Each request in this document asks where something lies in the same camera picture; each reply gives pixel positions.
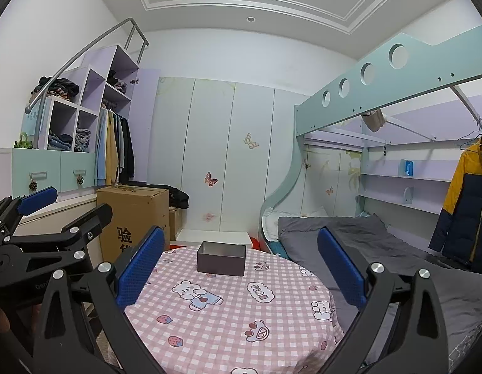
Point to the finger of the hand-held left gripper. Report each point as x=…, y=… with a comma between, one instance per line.
x=96, y=220
x=38, y=199

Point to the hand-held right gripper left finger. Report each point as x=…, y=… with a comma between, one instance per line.
x=141, y=265

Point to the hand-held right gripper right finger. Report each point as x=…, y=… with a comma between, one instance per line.
x=342, y=268

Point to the grey metal tin box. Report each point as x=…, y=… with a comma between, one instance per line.
x=221, y=265

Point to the pine cone ornament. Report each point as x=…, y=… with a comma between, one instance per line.
x=80, y=179
x=33, y=185

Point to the teal drawer cabinet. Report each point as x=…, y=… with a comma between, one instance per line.
x=49, y=163

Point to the large cardboard box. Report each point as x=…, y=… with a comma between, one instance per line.
x=135, y=210

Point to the grey blanket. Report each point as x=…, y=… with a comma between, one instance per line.
x=381, y=237

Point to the small cardboard box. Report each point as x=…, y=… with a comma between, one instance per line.
x=175, y=224

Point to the folded jeans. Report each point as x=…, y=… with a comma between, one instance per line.
x=60, y=142

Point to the teal bed sheet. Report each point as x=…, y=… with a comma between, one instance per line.
x=278, y=247

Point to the row of hanging clothes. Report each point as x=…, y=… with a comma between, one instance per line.
x=112, y=148

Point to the folded grey clothes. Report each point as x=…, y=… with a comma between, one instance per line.
x=83, y=140

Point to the black bag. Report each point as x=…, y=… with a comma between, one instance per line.
x=180, y=198

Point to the white pillow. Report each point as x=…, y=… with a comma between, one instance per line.
x=270, y=222

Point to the grey bookend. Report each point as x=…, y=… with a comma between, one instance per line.
x=408, y=196

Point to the pink checkered tablecloth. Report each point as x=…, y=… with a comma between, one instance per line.
x=233, y=319

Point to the pink butterfly sticker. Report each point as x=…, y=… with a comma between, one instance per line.
x=211, y=179

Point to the pile of dark clothes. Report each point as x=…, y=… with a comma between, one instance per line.
x=57, y=85

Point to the blue box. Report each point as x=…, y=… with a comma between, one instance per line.
x=407, y=168

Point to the yellow navy jacket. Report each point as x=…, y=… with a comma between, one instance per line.
x=459, y=210

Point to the white wardrobe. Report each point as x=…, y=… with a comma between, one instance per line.
x=209, y=124

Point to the lilac stair cubby cabinet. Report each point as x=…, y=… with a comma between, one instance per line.
x=96, y=62

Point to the brown hanging cloth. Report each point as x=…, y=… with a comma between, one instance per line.
x=374, y=121

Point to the striped butterfly sticker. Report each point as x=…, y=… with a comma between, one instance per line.
x=250, y=141

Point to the grey metal handrail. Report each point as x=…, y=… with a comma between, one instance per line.
x=88, y=45

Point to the lilac wall shelves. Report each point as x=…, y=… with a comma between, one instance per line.
x=381, y=176

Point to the teal bunk bed frame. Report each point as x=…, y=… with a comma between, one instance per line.
x=342, y=101

